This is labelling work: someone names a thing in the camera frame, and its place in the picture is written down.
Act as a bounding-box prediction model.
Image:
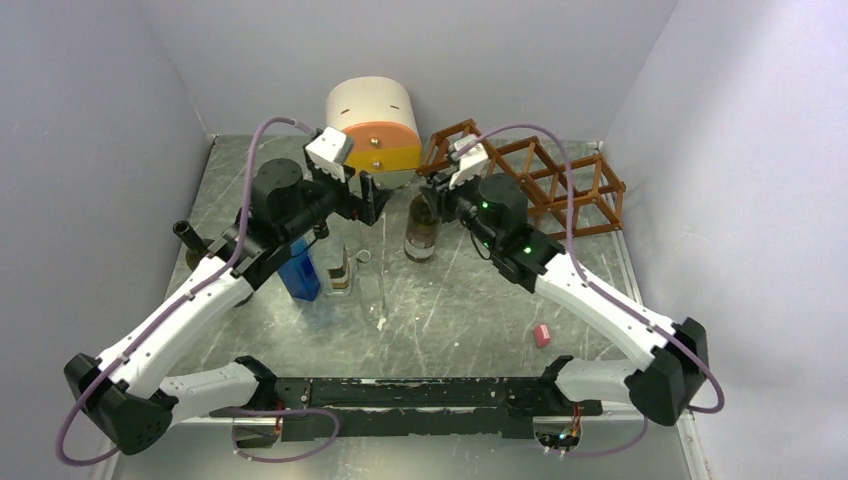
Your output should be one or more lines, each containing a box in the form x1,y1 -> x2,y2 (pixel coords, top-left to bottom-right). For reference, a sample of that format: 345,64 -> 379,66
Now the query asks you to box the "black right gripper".
422,164 -> 502,253

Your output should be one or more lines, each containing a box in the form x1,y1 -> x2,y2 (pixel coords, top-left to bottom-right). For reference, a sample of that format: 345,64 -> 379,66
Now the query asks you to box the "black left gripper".
283,161 -> 394,243

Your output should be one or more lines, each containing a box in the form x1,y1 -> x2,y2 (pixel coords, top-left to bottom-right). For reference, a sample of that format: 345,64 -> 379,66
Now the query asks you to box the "dark labelled wine bottle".
404,194 -> 440,263

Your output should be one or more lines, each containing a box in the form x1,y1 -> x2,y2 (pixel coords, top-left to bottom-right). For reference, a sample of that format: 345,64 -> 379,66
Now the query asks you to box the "clear glass bottle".
354,249 -> 386,327

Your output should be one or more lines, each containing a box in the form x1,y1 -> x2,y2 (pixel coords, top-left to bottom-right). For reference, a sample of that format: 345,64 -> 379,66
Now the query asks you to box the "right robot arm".
421,172 -> 709,426

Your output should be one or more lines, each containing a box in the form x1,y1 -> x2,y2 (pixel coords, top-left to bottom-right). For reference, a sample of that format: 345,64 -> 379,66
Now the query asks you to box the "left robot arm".
64,158 -> 391,455

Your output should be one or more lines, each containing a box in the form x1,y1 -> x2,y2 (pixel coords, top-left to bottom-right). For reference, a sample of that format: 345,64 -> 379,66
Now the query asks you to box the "clear labelled liquor bottle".
310,223 -> 351,296

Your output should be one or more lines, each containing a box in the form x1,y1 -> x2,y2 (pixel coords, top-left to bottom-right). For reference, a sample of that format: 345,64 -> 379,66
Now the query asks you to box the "blue square glass bottle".
277,237 -> 321,302

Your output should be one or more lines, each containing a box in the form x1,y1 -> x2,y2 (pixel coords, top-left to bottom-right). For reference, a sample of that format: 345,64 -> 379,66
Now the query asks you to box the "brown wooden wine rack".
415,118 -> 627,241

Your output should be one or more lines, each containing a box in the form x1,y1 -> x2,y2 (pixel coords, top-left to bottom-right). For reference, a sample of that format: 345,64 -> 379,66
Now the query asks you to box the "dark green wine bottle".
172,220 -> 258,308

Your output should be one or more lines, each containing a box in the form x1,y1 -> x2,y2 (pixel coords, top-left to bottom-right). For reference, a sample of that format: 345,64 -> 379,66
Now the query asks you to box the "cream orange drawer cabinet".
325,76 -> 422,189

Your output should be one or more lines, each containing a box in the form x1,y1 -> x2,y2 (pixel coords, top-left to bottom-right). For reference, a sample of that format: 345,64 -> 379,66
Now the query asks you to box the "pink eraser block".
533,324 -> 552,349

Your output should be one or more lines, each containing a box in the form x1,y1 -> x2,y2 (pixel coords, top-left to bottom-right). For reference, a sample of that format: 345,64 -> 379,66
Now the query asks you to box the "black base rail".
244,377 -> 603,441

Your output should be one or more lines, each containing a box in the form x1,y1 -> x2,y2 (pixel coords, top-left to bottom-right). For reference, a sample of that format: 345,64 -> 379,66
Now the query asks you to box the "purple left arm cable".
55,117 -> 316,467

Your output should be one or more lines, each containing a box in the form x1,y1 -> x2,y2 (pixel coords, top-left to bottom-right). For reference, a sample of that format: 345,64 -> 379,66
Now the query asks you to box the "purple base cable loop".
231,405 -> 342,464

